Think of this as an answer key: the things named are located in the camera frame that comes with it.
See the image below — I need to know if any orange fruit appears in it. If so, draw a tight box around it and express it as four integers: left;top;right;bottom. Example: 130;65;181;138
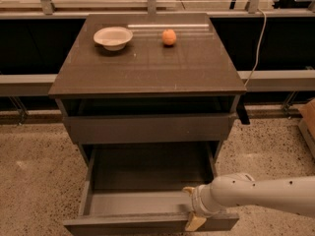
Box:
162;29;176;46

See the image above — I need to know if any grey top drawer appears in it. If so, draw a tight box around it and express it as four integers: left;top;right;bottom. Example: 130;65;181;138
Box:
58;96;238;145

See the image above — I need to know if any metal railing frame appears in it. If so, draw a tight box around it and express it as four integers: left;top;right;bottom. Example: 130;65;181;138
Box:
0;0;315;98

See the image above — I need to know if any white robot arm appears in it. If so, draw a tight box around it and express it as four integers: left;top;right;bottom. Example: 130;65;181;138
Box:
183;173;315;232

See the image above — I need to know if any white cable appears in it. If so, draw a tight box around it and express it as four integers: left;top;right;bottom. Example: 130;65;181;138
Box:
243;7;268;88

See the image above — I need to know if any grey drawer cabinet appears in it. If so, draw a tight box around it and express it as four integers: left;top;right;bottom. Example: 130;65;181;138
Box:
49;13;246;159

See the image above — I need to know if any white paper bowl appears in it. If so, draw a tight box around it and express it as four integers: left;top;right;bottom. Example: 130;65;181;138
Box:
94;27;133;51

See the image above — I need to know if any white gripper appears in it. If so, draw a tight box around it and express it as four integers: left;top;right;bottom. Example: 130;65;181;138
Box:
182;184;225;232

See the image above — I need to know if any grey drawer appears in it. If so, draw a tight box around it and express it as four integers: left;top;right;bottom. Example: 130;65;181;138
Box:
58;96;238;145
62;141;240;236

